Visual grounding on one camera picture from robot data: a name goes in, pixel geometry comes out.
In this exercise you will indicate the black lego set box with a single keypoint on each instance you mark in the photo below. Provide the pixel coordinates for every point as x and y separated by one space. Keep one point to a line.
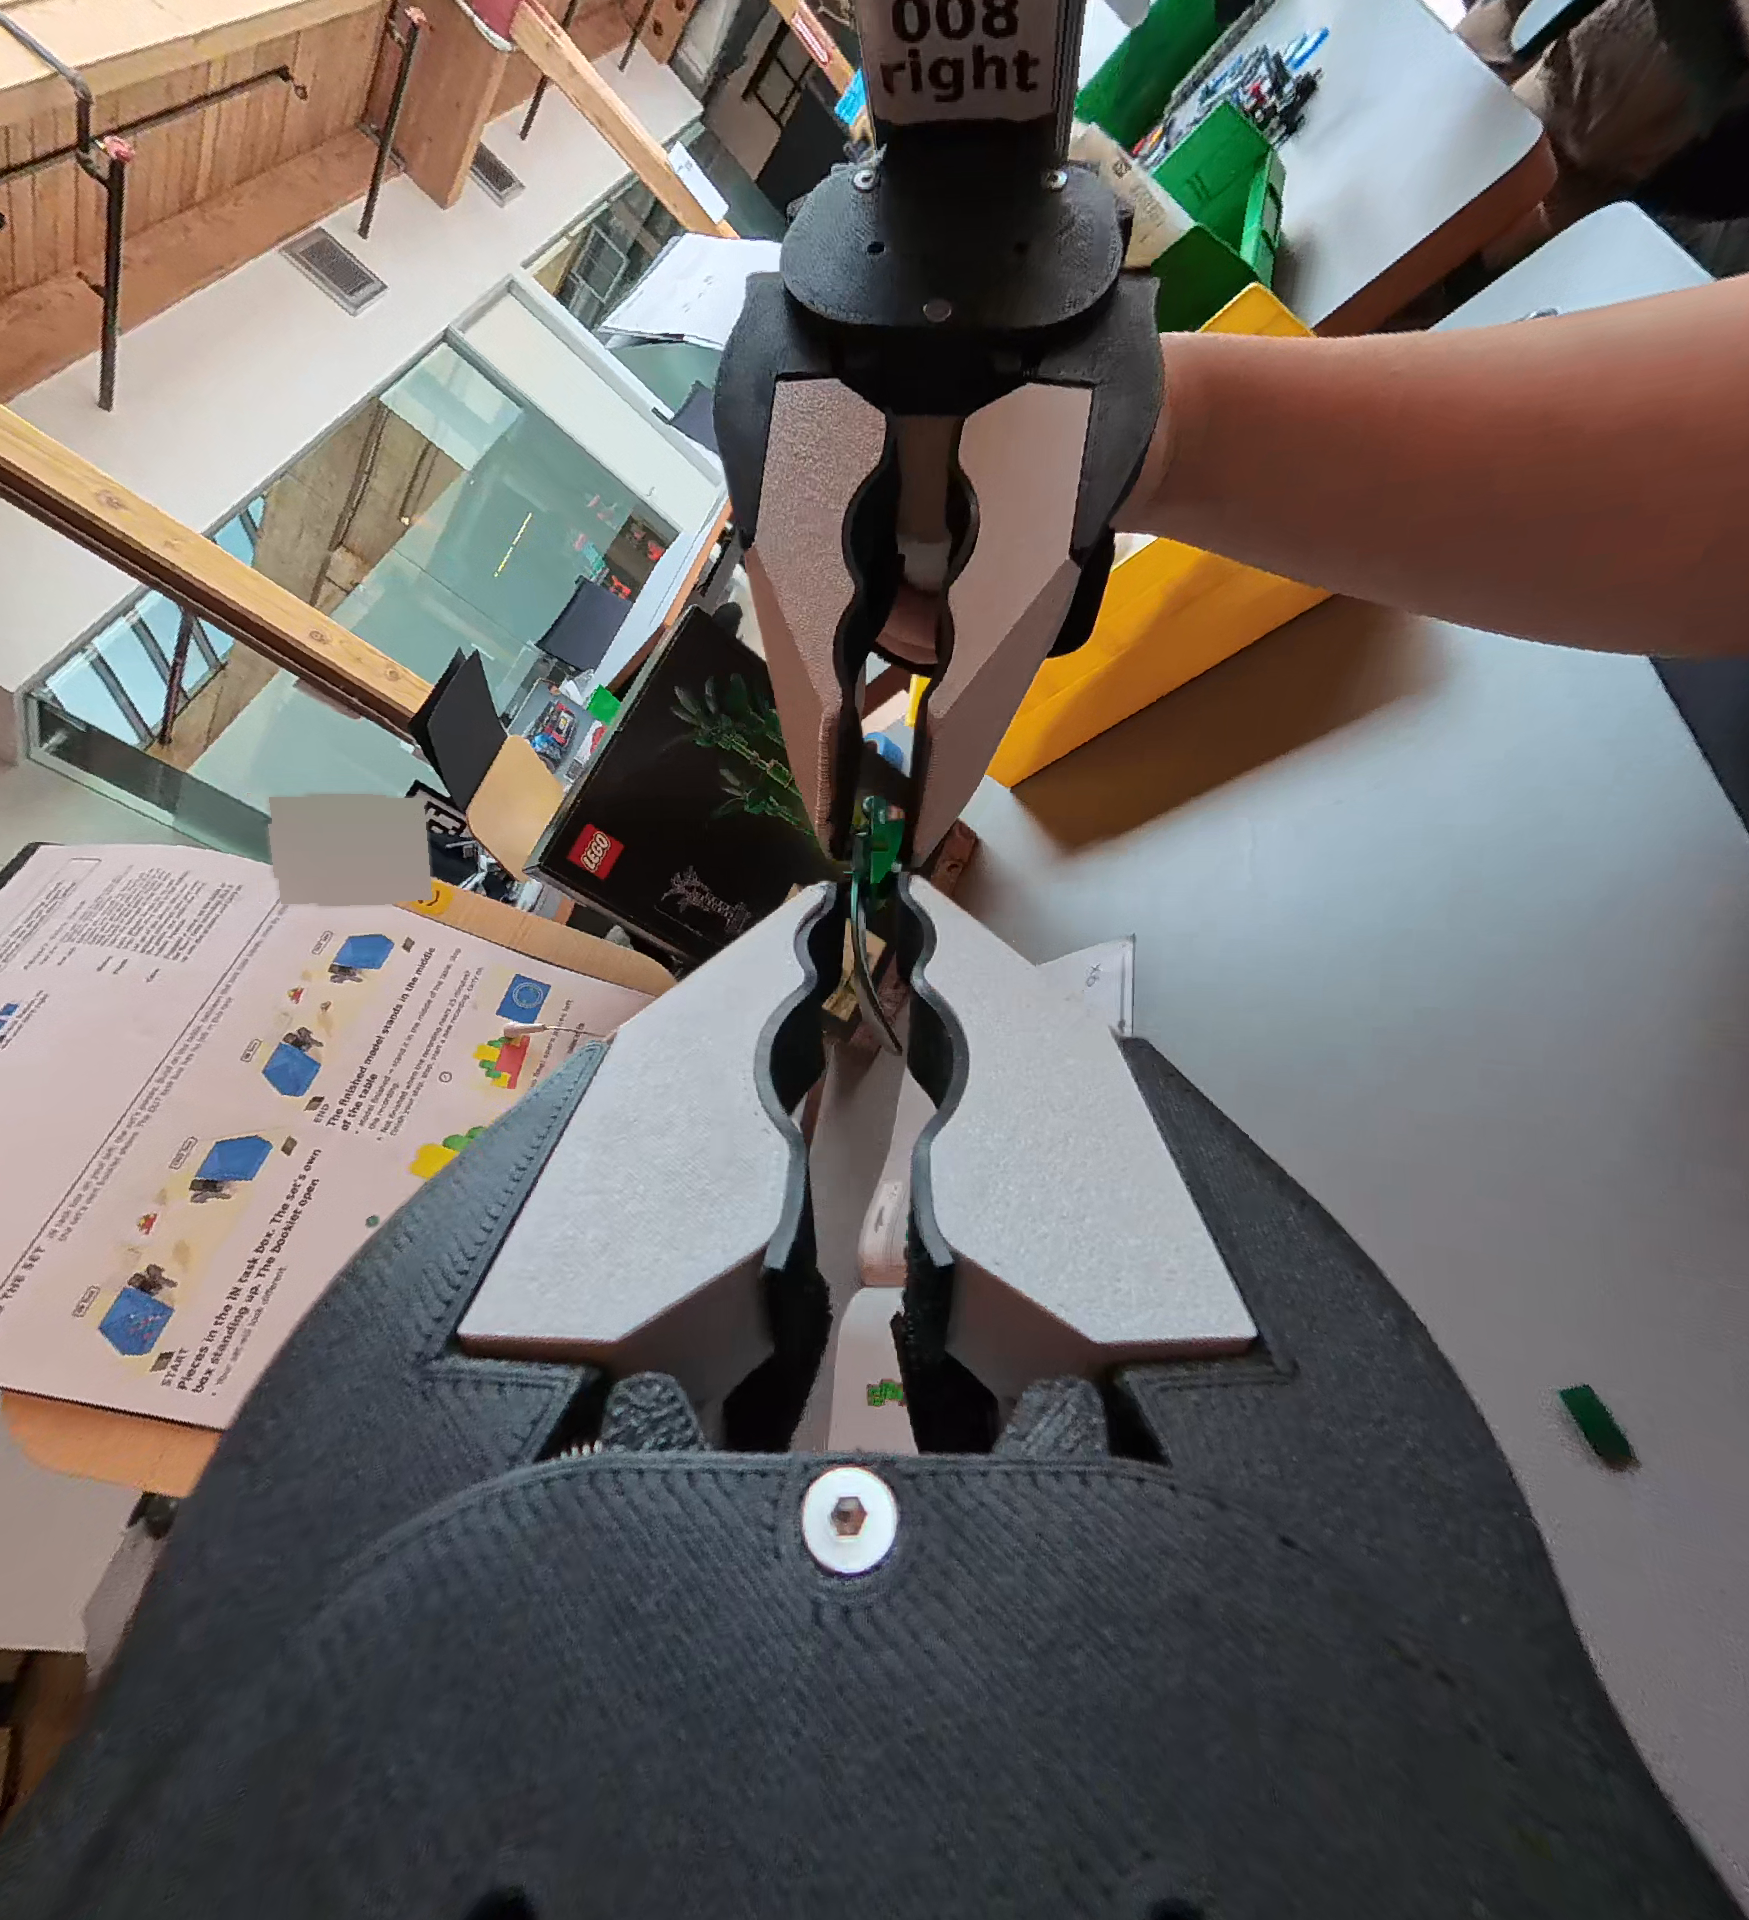
664 812

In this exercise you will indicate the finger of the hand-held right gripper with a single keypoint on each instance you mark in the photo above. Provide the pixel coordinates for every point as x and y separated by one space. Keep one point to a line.
1019 572
797 572

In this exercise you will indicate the dark green lego plate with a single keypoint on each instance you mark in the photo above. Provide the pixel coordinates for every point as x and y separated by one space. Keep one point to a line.
1597 1424

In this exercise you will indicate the lego instruction booklet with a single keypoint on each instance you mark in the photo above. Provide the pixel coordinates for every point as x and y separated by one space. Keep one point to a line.
1092 984

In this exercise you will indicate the green plastic bin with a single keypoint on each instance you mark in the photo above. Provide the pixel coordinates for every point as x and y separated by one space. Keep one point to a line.
1220 223

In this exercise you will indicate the person's right hand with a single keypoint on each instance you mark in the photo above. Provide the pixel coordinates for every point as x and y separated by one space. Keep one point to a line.
905 630

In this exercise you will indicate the dark green lego leaf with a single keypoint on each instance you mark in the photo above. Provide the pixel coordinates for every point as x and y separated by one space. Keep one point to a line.
855 939

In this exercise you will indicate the yellow plastic bin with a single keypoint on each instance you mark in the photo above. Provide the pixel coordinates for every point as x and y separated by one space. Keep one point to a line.
1160 630

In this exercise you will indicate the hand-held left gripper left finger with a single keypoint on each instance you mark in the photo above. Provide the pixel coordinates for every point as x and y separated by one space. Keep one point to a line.
634 1200

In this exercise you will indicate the pile of lego pieces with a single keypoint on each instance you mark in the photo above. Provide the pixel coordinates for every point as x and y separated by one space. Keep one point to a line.
1233 90

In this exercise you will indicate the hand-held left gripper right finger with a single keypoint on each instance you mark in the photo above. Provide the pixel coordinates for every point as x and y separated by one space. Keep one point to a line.
1085 1200

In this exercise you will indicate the instruction sheet on wooden board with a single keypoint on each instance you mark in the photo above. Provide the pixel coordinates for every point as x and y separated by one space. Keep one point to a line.
141 1125

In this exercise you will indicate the person's right forearm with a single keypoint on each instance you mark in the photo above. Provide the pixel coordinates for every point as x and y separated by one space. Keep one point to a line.
1413 481

